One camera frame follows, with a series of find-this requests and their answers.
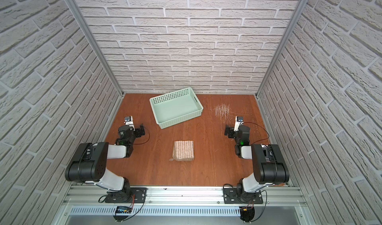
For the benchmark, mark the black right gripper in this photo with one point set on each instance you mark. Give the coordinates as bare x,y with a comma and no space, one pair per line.
228,129

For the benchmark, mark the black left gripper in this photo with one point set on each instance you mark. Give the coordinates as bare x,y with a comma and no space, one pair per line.
139,131

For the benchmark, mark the pink striped square dishcloth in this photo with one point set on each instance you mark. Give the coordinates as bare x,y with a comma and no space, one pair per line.
183,150

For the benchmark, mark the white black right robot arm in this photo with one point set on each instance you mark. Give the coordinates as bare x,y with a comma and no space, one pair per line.
269,166

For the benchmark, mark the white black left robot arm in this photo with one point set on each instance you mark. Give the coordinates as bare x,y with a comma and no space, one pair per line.
88,164

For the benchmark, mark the mint green perforated basket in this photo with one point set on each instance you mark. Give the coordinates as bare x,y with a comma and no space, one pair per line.
175,107

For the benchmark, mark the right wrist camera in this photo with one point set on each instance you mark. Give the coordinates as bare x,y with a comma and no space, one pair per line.
238,122

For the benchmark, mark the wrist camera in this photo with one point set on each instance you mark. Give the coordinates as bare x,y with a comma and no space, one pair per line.
238,122
128,123

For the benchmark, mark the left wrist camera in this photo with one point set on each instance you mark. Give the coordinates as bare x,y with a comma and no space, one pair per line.
128,123

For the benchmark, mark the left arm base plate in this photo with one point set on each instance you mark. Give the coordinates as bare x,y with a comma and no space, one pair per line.
124,195

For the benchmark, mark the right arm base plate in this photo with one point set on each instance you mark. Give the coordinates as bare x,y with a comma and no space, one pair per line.
232,195

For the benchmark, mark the aluminium front rail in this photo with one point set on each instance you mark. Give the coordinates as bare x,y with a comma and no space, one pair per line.
184,201

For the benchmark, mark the left controller board with wires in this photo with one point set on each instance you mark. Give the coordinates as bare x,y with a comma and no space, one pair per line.
124,213

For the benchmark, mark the controller board with wires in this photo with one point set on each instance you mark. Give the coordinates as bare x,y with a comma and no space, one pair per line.
124,213
248,213

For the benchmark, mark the right controller board with wires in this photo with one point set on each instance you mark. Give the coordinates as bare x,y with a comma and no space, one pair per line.
248,213

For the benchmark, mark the aluminium corner post left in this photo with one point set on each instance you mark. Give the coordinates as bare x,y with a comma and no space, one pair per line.
85,28

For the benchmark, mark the aluminium corner post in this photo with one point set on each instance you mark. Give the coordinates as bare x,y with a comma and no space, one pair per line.
85,28
286,35

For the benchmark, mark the aluminium corner post right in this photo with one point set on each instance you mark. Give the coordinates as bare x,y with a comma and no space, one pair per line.
286,35

